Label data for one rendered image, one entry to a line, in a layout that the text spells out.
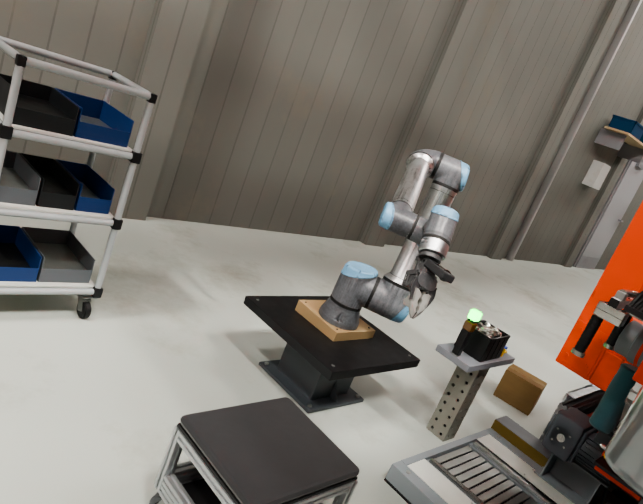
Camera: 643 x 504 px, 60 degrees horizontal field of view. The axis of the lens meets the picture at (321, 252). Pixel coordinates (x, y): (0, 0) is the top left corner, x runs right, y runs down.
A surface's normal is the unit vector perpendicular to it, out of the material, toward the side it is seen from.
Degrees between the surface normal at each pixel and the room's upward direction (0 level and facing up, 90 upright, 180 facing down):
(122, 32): 90
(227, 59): 90
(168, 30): 90
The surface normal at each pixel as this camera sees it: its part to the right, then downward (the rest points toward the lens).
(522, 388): -0.53, 0.04
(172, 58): 0.64, 0.43
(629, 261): -0.69, -0.06
